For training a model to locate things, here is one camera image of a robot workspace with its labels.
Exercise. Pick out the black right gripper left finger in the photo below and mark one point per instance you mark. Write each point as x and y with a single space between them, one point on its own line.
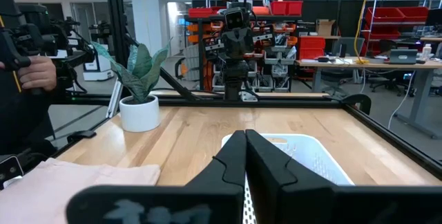
207 200

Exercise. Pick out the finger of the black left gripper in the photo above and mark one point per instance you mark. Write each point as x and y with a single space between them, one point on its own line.
232 44
243 42

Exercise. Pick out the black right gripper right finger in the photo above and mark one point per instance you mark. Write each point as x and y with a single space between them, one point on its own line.
293 200

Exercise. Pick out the orange bin rack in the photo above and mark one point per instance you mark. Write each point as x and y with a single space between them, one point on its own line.
203 39

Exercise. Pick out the red storage bin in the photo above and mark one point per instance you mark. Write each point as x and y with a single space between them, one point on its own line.
278 8
200 12
294 8

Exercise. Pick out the white perforated plastic basket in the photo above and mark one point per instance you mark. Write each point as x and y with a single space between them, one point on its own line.
317 161

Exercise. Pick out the red drawer cabinet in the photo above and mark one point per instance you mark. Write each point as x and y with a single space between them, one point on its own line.
311 47

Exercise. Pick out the cardboard box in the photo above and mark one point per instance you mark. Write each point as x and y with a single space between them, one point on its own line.
325 27

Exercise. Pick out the black office chair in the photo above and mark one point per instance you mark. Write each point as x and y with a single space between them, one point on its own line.
386 79
333 77

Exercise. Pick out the grey laptop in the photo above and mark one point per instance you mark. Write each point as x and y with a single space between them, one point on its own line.
348 46

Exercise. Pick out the green leafy plant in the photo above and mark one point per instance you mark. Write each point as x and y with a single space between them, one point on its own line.
141 73

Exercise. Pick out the white plant pot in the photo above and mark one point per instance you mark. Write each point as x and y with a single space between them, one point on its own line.
139 117

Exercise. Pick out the wooden top desk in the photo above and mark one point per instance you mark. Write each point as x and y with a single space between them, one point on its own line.
380 65

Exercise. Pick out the metal shelf with red bins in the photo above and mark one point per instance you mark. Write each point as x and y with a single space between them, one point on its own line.
383 15

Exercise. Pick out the silver aluminium bar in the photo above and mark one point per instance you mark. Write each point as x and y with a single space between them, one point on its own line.
114 99

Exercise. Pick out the white machine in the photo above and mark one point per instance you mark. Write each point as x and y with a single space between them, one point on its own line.
100 70

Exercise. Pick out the pink folded cloth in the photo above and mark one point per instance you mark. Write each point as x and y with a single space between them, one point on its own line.
69 193

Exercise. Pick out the white bottle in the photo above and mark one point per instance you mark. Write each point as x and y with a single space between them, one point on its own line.
427 53

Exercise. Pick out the person's hand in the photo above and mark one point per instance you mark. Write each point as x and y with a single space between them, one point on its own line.
38 75

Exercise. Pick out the person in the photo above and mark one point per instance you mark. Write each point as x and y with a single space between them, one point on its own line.
24 120

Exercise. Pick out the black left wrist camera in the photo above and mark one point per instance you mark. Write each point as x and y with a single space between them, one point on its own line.
235 18

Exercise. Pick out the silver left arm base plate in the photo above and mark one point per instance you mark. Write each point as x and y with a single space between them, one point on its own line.
249 96

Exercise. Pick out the black aluminium table frame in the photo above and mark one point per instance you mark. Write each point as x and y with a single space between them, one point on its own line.
276 103

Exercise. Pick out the black frame bracket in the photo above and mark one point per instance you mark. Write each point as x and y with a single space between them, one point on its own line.
83 135

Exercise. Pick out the black table camera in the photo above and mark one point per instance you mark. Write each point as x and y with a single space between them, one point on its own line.
10 170

